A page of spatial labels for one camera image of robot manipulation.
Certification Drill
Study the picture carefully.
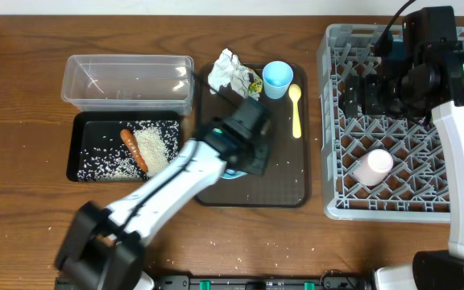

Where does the light blue rice bowl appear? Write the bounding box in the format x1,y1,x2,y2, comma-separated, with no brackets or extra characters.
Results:
222,169,246,180

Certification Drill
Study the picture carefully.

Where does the pink white cup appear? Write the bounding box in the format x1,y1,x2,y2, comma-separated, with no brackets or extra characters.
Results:
352,149,394,186

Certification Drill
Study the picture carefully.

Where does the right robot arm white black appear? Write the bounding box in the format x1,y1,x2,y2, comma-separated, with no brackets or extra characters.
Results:
339,6,464,289

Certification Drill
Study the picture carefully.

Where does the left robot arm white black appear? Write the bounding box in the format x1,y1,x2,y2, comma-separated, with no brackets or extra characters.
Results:
54,119,270,289

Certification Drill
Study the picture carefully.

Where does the grey dishwasher rack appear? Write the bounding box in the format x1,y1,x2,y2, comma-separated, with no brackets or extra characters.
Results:
317,24,464,223

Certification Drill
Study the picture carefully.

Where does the brown serving tray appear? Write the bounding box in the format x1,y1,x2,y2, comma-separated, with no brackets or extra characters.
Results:
195,64,312,208

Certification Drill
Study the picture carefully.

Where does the yellow food wrapper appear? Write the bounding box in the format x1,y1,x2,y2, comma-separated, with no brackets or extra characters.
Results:
248,68,263,100

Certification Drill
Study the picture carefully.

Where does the yellow spoon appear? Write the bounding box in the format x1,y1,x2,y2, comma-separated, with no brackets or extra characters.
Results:
288,84,302,139

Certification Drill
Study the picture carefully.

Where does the light blue cup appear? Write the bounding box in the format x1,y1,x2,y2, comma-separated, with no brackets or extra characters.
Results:
262,60,293,99

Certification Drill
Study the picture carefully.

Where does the crumpled white paper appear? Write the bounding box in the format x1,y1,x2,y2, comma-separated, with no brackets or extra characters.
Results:
207,48,252,98

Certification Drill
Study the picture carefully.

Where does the spilled white rice pile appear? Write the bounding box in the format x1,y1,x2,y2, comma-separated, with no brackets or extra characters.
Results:
72,120,181,182

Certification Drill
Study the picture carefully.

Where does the orange carrot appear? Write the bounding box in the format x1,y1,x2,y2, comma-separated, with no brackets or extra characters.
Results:
120,129,148,173

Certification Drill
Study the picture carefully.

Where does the black tray bin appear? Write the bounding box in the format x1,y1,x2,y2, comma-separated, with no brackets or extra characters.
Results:
66,111,182,182

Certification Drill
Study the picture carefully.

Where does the clear plastic bin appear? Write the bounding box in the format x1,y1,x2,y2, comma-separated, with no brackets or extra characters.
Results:
61,54,194,116

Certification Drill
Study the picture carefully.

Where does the black rail at table edge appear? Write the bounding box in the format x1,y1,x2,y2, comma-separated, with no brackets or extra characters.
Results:
134,270,375,290

